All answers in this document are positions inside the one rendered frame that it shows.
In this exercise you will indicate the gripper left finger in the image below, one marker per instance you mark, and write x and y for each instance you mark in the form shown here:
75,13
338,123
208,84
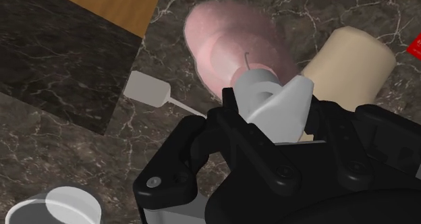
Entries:
184,157

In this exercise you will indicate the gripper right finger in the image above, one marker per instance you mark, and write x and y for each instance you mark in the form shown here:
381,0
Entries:
388,137

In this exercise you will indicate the white candle with holder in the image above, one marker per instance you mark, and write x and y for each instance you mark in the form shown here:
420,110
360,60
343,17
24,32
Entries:
283,114

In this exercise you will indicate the white spatula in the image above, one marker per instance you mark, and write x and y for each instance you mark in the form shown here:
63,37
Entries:
148,89

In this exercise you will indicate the cream cylinder candle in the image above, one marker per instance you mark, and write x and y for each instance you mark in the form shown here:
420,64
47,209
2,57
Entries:
348,65

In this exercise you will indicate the red flat object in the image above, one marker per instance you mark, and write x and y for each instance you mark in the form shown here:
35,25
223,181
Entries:
415,47

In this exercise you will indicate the white cup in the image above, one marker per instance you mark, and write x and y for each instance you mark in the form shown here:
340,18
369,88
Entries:
72,203

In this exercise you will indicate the pink bowl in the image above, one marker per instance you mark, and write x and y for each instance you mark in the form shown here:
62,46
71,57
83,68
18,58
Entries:
223,39

